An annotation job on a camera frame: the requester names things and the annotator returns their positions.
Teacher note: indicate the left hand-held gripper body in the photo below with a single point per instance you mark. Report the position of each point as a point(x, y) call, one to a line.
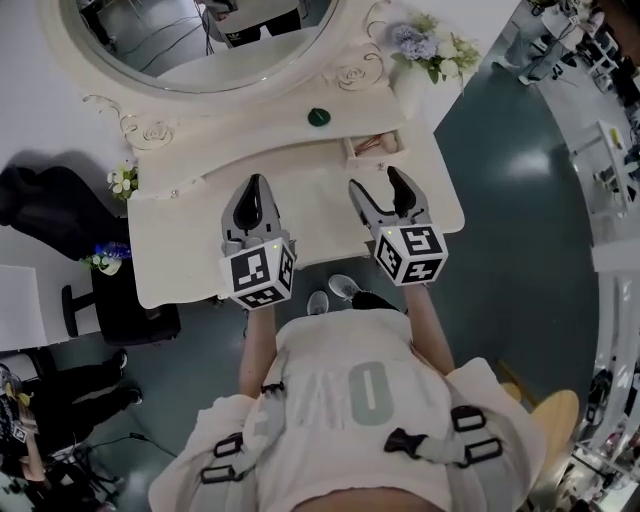
point(250, 272)

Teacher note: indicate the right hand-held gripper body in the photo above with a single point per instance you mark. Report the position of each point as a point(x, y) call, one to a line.
point(410, 250)

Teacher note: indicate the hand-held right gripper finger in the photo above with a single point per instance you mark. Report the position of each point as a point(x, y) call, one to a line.
point(412, 197)
point(362, 207)

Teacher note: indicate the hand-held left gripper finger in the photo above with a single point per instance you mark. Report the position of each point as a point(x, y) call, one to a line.
point(272, 217)
point(229, 215)

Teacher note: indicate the white ornate dressing table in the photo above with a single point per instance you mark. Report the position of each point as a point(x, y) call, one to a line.
point(300, 210)

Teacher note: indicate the small white drawer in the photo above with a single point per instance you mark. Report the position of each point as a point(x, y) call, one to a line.
point(160, 186)
point(367, 161)

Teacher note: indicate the person's right forearm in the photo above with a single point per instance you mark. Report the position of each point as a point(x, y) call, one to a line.
point(425, 325)

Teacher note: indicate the person's left forearm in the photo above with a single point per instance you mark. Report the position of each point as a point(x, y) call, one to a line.
point(257, 345)

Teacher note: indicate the pink makeup sponge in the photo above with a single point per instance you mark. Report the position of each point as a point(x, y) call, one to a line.
point(391, 142)

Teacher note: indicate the pink makeup brushes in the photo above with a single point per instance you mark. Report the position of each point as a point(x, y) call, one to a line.
point(367, 146)

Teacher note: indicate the person's black trousers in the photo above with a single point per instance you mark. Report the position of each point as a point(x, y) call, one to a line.
point(372, 301)

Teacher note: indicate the person's left grey shoe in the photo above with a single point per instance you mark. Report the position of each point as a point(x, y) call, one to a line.
point(318, 302)

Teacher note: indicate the person's grey shoe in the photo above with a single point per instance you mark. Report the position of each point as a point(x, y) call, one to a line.
point(318, 302)
point(342, 286)

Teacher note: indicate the person's right grey shoe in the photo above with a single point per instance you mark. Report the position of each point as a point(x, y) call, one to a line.
point(342, 286)

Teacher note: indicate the green round lid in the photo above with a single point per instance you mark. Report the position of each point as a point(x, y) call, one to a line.
point(319, 117)

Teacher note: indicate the white vase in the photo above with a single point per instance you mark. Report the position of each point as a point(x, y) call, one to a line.
point(412, 90)

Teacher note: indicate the small white flower pot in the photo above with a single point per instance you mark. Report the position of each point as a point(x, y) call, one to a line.
point(120, 181)

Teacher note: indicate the person's white shirt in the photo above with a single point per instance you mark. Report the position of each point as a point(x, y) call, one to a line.
point(325, 360)

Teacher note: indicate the black office chair with headrest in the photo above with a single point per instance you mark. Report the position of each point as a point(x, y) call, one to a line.
point(135, 310)

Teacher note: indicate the small blue flower pot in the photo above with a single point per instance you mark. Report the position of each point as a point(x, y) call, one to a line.
point(107, 265)

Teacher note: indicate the white and lilac flower bouquet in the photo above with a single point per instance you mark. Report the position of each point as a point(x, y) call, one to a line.
point(420, 45)

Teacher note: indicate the white desk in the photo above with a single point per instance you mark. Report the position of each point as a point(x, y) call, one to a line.
point(612, 165)

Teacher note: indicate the white shelf unit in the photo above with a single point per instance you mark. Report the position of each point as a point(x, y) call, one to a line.
point(617, 310)

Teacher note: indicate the round wooden stool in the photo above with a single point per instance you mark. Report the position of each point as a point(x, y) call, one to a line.
point(555, 420)

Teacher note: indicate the oval mirror with white frame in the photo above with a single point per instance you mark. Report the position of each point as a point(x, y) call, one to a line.
point(165, 40)

